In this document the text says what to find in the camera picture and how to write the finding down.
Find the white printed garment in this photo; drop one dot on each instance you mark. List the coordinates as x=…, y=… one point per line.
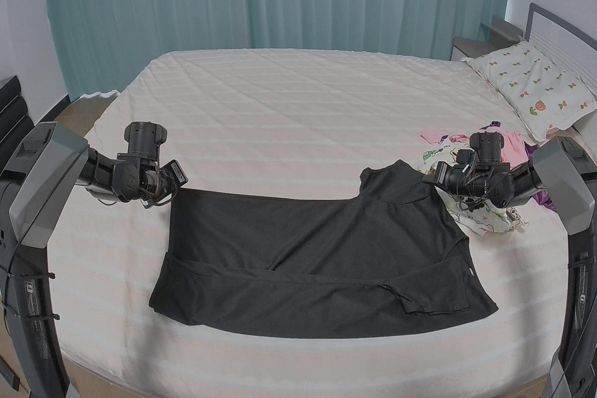
x=485, y=219

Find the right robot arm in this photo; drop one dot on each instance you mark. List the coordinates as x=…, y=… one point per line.
x=559, y=186

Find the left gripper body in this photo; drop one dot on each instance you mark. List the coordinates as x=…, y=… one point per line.
x=161, y=181

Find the purple garment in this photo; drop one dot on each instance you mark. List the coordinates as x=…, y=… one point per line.
x=541, y=198

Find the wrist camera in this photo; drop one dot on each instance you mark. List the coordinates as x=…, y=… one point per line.
x=465, y=159
x=162, y=136

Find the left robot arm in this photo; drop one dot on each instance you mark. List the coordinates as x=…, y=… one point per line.
x=42, y=181

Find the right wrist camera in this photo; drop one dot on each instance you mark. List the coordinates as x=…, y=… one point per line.
x=465, y=159

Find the black T-shirt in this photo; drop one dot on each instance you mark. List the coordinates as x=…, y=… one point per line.
x=303, y=256

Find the grey bedside table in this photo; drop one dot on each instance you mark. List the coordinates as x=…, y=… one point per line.
x=485, y=44

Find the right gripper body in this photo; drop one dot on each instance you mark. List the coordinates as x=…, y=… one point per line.
x=459, y=181

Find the black cabinet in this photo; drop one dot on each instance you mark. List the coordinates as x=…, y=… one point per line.
x=11, y=121

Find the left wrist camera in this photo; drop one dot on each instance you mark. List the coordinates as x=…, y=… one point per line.
x=162, y=136

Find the white printed pillow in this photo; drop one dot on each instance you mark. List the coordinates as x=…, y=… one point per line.
x=531, y=83

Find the pink garment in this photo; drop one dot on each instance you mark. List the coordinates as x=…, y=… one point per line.
x=436, y=135

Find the bed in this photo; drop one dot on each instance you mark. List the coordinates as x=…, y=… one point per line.
x=280, y=107

